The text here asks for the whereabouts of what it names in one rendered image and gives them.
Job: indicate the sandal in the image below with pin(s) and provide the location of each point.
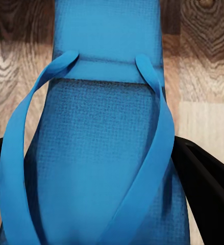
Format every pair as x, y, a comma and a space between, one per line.
98, 170

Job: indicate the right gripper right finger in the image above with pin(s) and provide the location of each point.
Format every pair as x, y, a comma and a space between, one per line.
202, 178

